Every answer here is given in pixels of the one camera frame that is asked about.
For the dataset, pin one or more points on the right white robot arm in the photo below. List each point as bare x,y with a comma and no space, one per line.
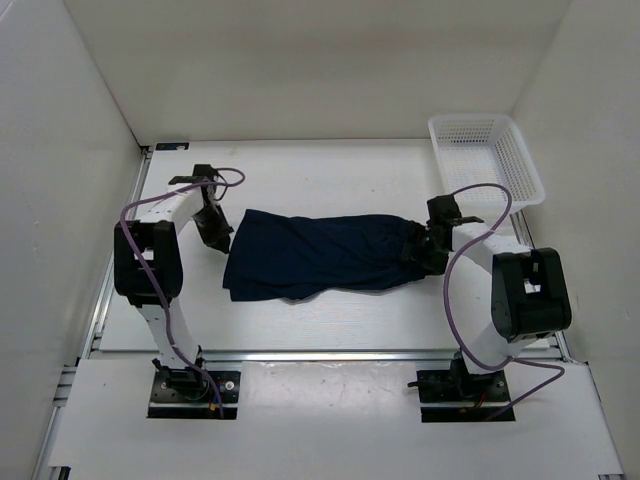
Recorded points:
528,299

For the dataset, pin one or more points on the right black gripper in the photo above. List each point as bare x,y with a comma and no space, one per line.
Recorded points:
432,265

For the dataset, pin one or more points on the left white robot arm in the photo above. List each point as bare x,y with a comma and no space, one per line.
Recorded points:
148,269

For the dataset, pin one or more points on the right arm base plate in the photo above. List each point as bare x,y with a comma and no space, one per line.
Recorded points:
446,397

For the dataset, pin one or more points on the white front cover board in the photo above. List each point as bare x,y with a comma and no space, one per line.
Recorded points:
320,421

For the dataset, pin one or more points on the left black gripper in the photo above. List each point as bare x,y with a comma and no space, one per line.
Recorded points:
215,239

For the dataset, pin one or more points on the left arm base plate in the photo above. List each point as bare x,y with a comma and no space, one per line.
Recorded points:
185,394

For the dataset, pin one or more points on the navy blue shorts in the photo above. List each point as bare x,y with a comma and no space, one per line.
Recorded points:
294,258

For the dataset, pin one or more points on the white plastic mesh basket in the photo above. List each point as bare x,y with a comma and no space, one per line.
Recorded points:
482,150

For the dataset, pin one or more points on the aluminium rail front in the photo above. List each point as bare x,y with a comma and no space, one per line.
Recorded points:
330,356

